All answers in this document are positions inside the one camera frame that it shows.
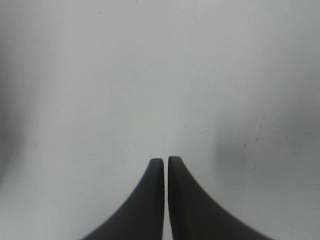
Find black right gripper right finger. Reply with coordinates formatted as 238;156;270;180
168;156;268;240

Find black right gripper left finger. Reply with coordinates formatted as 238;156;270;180
84;158;164;240

